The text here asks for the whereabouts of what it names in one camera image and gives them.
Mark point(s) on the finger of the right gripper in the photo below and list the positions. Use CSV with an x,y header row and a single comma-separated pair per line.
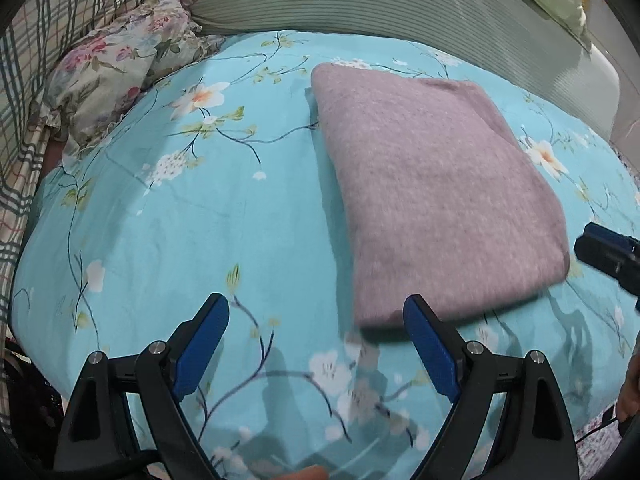
x,y
611,253

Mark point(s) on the person's right hand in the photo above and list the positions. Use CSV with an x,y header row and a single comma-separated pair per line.
x,y
628,402

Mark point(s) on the pink knit sweater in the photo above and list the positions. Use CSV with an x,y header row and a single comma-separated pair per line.
x,y
440,199

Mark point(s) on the blue floral bed quilt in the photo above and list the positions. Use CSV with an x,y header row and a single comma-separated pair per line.
x,y
217,181

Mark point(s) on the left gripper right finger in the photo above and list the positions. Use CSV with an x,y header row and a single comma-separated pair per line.
x,y
534,439

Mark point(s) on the person's left hand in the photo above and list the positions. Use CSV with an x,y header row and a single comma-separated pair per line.
x,y
313,472

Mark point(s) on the floral ruffled pillow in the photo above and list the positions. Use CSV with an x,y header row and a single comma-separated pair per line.
x,y
100,78

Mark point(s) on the green striped pillow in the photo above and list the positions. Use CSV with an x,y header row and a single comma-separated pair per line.
x,y
515,39

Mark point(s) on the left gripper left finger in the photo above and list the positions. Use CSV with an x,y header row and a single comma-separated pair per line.
x,y
124,414

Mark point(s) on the plaid checked blanket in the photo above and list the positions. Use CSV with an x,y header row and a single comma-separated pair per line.
x,y
34,35

